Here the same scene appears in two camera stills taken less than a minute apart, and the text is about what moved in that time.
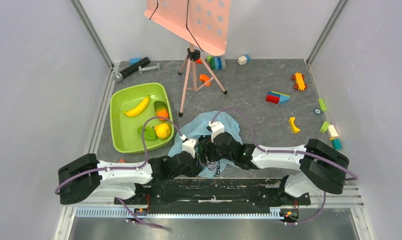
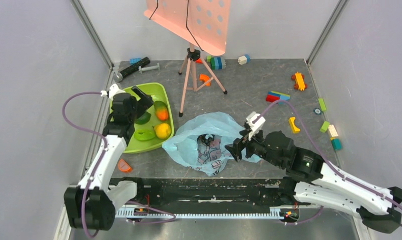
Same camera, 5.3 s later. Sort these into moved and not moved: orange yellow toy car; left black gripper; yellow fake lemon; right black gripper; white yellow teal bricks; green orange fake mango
Moved: right black gripper; left black gripper
Not moved: white yellow teal bricks; yellow fake lemon; green orange fake mango; orange yellow toy car
